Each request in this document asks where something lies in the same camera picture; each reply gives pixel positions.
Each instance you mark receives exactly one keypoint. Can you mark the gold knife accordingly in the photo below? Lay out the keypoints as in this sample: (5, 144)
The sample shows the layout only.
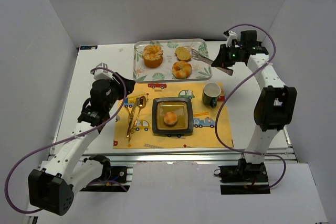
(130, 119)

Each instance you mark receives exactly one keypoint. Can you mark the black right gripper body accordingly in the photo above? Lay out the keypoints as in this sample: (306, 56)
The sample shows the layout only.
(224, 56)

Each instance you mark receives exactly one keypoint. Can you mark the twisted ring bread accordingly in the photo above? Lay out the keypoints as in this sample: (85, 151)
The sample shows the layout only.
(181, 70)

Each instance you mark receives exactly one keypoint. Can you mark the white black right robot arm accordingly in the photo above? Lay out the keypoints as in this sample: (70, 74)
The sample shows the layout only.
(273, 110)

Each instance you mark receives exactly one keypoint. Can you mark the gold fork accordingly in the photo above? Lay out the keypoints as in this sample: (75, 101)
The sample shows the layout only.
(129, 110)

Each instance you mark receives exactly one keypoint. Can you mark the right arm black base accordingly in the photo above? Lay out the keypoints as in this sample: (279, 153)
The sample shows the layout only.
(242, 181)

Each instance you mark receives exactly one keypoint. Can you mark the yellow vehicle-print placemat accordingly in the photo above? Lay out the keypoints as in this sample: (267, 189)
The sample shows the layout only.
(211, 125)

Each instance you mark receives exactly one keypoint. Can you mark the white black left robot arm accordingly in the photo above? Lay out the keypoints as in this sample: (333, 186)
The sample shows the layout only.
(54, 185)

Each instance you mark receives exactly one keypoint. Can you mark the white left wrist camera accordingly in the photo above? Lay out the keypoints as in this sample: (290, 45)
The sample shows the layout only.
(101, 74)

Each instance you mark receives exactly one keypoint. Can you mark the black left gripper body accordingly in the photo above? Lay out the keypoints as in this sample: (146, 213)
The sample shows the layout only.
(122, 87)

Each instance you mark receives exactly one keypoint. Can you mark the gold spoon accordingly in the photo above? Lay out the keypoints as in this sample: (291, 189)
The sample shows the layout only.
(141, 104)

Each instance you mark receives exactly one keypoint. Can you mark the black square amber plate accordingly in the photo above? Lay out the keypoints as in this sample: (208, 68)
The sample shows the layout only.
(182, 107)

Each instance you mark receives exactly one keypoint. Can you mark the seeded bread slice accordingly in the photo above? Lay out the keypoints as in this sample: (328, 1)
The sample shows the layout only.
(183, 54)

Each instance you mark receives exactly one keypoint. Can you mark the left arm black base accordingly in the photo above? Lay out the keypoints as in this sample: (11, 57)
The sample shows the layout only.
(113, 178)

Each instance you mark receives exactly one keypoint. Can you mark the leaf-patterned white tray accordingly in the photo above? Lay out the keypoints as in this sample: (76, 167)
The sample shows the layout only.
(144, 74)

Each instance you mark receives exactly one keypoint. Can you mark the black XDOF label left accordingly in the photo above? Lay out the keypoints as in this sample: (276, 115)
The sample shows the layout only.
(88, 47)

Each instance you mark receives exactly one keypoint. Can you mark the large sugared ring cake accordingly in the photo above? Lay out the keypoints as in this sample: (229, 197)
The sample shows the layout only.
(152, 56)

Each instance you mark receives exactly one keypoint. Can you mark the small round bun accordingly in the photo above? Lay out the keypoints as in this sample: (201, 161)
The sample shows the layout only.
(170, 118)

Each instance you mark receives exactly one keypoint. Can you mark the dark green mug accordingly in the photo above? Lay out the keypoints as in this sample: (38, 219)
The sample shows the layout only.
(210, 95)

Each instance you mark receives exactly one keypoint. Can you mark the silver metal tongs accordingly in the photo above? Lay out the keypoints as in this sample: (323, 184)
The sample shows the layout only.
(199, 57)

